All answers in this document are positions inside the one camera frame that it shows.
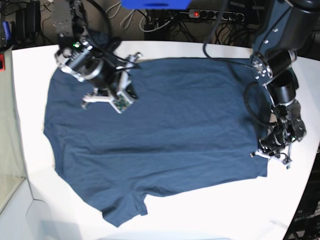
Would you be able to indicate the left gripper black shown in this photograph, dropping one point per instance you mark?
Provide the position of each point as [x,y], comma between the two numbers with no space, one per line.
[276,140]

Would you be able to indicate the blue plastic box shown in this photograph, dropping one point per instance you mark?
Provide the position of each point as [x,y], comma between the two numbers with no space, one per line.
[156,4]

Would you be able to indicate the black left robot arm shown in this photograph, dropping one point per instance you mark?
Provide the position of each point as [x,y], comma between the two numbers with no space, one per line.
[285,27]

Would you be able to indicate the black power strip red switch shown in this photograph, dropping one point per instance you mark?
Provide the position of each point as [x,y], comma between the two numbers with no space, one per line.
[213,14]

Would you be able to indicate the red black object table edge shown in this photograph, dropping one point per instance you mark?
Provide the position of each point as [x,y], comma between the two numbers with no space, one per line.
[2,63]

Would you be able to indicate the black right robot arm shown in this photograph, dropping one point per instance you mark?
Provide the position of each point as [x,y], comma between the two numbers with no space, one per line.
[87,55]

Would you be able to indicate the dark blue t-shirt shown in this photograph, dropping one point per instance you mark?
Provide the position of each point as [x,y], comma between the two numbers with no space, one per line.
[189,129]

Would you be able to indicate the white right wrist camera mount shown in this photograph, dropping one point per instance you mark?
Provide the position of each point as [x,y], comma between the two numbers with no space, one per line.
[116,88]

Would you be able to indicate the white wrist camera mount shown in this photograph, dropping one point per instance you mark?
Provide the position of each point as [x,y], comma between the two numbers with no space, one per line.
[116,88]
[280,157]

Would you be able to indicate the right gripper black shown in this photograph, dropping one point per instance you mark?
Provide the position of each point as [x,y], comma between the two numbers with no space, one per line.
[97,68]

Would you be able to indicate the blue handled tool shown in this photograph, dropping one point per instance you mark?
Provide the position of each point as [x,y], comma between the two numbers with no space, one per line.
[7,31]

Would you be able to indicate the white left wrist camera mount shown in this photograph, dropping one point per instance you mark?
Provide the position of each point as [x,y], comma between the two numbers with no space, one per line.
[280,157]

